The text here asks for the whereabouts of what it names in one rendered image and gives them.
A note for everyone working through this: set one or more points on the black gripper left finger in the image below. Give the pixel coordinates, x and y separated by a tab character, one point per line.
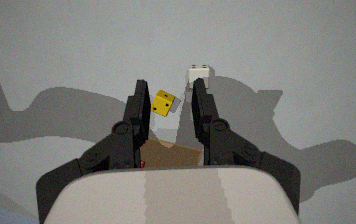
119	150

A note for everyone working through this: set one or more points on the white die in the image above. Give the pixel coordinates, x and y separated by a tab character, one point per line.
199	72

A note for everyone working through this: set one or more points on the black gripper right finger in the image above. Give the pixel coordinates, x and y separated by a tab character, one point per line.
222	146

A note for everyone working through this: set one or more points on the tan mat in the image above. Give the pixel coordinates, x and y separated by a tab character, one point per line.
159	153

